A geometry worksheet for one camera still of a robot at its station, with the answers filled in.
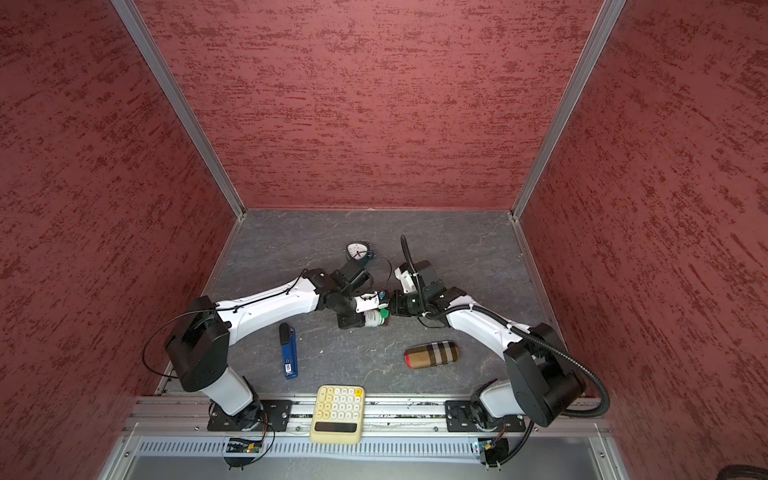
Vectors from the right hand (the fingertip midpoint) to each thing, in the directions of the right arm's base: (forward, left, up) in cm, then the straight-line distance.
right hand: (384, 313), depth 83 cm
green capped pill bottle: (0, +3, -3) cm, 4 cm away
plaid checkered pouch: (-10, -14, -6) cm, 18 cm away
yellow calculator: (-24, +12, -6) cm, 28 cm away
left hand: (0, +8, -2) cm, 8 cm away
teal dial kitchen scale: (+26, +8, -4) cm, 28 cm away
